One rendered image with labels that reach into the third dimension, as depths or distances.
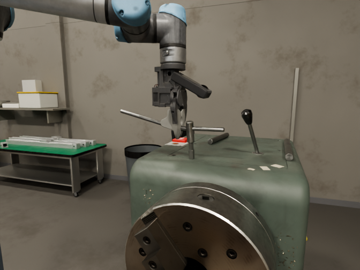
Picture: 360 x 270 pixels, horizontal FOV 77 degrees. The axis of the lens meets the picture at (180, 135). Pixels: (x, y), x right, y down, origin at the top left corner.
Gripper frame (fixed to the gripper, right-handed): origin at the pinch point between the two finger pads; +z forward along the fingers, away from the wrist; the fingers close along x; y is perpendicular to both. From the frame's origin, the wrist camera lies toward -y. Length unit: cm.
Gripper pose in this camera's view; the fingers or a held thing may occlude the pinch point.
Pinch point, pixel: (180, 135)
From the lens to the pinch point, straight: 66.8
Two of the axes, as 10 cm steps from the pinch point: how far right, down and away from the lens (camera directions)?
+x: -3.9, 1.5, -9.1
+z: 0.0, 9.9, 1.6
